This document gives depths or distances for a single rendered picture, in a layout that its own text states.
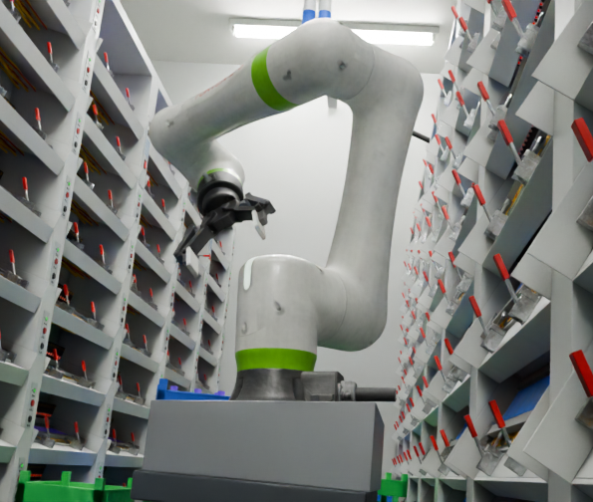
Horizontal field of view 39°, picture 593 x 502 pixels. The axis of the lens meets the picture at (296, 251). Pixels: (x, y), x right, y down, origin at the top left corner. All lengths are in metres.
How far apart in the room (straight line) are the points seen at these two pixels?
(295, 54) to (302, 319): 0.43
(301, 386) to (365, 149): 0.44
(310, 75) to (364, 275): 0.34
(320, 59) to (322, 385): 0.52
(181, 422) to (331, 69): 0.60
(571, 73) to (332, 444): 0.56
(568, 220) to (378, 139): 0.65
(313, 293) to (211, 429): 0.28
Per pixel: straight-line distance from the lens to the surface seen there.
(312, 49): 1.38
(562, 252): 0.86
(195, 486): 1.18
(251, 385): 1.27
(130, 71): 3.36
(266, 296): 1.29
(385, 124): 1.47
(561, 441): 0.83
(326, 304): 1.34
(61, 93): 2.51
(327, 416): 1.16
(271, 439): 1.17
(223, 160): 1.73
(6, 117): 2.19
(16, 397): 2.41
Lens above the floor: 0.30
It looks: 15 degrees up
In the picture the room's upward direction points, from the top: 5 degrees clockwise
